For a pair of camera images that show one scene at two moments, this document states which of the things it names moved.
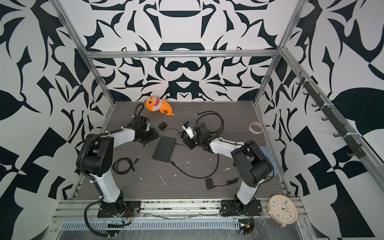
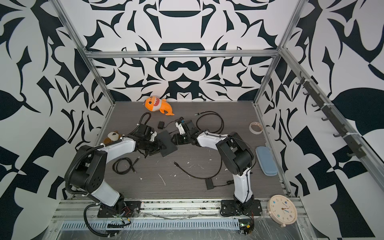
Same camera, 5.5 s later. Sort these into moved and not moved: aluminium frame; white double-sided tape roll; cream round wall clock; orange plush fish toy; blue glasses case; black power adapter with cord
Moved: black power adapter with cord
Not moved: cream round wall clock; blue glasses case; white double-sided tape roll; aluminium frame; orange plush fish toy
